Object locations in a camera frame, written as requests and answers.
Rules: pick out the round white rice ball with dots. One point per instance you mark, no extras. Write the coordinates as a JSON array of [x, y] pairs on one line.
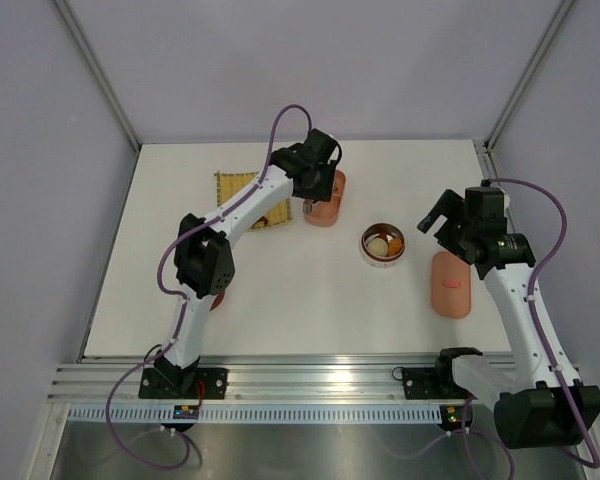
[[377, 247]]

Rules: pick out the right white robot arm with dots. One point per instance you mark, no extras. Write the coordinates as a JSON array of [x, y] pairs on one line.
[[547, 404]]

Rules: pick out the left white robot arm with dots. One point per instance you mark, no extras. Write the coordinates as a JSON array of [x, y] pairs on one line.
[[203, 250]]

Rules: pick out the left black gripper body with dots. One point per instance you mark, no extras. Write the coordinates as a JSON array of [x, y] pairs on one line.
[[321, 186]]

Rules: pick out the red round bowl lid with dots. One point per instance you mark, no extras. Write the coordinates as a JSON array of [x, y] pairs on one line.
[[217, 301]]

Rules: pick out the pink lunch box lid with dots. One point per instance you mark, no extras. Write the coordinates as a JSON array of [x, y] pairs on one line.
[[450, 286]]

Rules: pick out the left aluminium frame post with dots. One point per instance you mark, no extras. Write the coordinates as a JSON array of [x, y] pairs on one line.
[[79, 39]]

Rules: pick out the white slotted cable duct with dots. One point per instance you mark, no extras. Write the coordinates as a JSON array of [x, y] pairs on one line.
[[259, 414]]

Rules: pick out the pink oval lunch box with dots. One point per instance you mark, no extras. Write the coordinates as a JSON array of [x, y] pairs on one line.
[[325, 214]]

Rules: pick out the right aluminium frame post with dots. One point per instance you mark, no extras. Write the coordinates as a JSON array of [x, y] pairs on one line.
[[532, 67]]

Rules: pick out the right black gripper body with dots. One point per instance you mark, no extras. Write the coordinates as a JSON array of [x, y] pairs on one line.
[[467, 232]]

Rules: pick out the yellow bamboo mat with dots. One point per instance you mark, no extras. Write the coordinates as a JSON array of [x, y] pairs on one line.
[[230, 184]]

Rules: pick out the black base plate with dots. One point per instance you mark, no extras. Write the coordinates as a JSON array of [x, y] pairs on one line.
[[426, 383], [201, 382]]

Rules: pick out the orange fried food piece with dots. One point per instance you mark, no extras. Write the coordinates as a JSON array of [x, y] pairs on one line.
[[395, 246]]

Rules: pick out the aluminium frame post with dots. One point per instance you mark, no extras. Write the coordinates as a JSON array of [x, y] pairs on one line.
[[532, 67], [79, 39]]

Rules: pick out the round metal bowl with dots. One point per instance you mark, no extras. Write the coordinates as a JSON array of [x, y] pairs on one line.
[[387, 232]]

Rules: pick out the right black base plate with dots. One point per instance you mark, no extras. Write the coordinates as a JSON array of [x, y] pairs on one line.
[[426, 383]]

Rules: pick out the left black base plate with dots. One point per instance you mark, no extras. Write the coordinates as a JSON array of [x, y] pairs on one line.
[[201, 382]]

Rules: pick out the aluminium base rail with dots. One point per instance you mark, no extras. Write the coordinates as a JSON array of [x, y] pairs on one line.
[[260, 379]]

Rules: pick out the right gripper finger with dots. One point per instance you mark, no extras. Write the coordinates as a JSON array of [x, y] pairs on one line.
[[449, 205], [445, 236]]

